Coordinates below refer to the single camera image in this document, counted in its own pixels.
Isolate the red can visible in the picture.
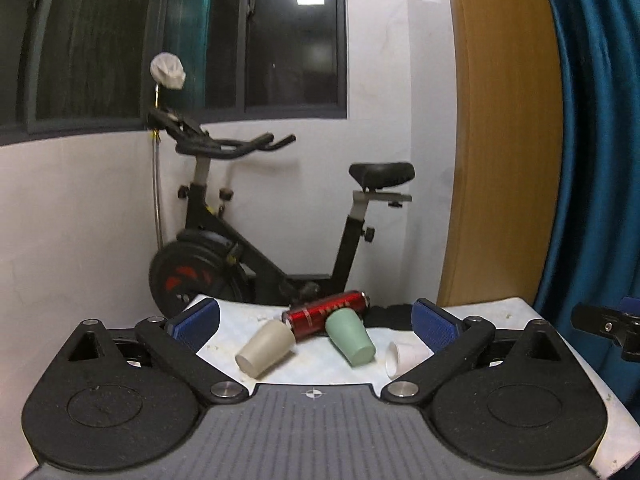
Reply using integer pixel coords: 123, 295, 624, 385
281, 290, 371, 343

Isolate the green cup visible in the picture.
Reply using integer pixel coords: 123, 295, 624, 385
325, 308, 376, 367

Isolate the metal pole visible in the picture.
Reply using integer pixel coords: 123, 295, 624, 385
150, 85, 166, 252

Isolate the wooden panel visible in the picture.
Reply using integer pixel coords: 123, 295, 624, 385
437, 0, 567, 308

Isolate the black cloth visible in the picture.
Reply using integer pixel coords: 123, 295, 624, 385
362, 304, 417, 332

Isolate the dark framed window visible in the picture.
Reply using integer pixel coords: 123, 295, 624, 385
0, 0, 349, 135

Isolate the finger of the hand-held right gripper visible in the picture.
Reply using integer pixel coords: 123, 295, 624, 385
571, 296, 640, 361

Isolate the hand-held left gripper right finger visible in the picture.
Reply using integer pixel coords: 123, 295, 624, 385
381, 298, 592, 406

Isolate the blue curtain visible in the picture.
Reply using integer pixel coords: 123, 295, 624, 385
532, 0, 640, 322

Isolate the black exercise bike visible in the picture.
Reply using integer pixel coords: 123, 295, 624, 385
146, 107, 416, 319

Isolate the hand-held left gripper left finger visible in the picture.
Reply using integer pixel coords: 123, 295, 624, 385
51, 297, 250, 406

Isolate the small white cup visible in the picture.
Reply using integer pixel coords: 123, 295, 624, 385
385, 340, 435, 380

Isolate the white wrapped bundle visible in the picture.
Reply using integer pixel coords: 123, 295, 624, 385
150, 52, 187, 92

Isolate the beige cup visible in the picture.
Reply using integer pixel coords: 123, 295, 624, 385
235, 319, 296, 379

